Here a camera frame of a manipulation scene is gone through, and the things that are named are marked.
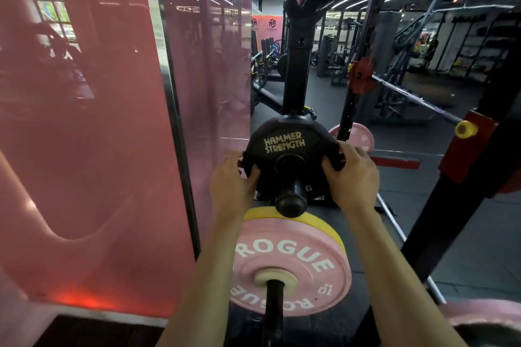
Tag thin black rack upright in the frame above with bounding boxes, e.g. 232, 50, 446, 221
337, 0, 398, 142

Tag grey gym machine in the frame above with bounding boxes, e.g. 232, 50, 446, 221
316, 12, 360, 87

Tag person's right forearm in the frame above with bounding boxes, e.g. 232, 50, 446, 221
345, 205, 469, 347

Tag small red rack hook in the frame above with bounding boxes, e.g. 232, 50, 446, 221
348, 57, 375, 95

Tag large red rack hook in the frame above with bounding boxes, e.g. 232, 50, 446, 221
438, 110, 500, 185

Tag silver floor bar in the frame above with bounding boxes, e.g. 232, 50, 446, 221
376, 193, 447, 305

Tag large pink bumper plate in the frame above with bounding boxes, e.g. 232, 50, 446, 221
230, 217, 353, 317

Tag black storage shelves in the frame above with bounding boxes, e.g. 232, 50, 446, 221
447, 12, 521, 84

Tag black plate storage peg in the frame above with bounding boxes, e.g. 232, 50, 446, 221
275, 155, 308, 219

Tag metal panel frame strip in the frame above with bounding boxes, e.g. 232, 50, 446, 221
139, 0, 202, 260

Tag person's right hand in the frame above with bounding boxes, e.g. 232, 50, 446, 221
321, 140, 380, 213

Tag black weight plate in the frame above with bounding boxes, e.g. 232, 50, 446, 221
242, 114, 345, 202

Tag person's left hand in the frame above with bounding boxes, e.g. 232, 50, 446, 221
209, 151, 261, 218

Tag thick black rack upright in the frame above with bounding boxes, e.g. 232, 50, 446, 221
354, 40, 521, 347

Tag steel barbell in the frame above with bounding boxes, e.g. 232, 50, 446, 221
370, 73, 465, 127

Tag black plate tree post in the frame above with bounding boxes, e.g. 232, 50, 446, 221
282, 1, 323, 116

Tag yellow bumper plate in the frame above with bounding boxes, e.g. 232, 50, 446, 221
243, 206, 347, 255

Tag person's left forearm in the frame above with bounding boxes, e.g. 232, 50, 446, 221
156, 213, 246, 347

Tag yellow barbell end cap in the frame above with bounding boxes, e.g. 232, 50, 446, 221
455, 120, 479, 139

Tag red rack crossbar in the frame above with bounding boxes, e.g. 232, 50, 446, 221
367, 155, 421, 170

